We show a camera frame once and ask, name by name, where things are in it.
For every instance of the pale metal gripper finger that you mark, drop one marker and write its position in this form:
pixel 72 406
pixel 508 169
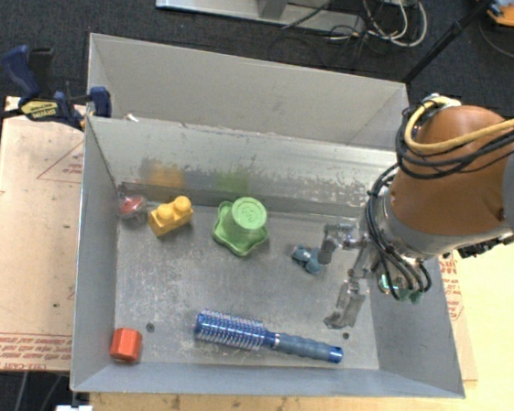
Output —
pixel 348 308
pixel 329 245

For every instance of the small blue-grey toy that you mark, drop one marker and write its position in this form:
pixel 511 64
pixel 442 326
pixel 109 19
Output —
pixel 307 258

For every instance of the green star-shaped cup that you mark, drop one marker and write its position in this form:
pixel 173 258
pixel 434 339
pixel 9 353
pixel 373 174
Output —
pixel 240 228

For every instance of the grey metal bin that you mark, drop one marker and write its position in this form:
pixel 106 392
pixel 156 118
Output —
pixel 247 291

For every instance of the blue round hairbrush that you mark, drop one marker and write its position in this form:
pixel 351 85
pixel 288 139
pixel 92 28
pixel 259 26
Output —
pixel 242 333

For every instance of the yellow toy brick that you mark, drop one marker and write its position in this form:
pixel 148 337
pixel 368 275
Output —
pixel 170 218

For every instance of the red and clear spinning top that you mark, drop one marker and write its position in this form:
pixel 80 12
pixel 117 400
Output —
pixel 130 207

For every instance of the red-orange cylinder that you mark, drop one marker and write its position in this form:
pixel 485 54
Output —
pixel 126 344

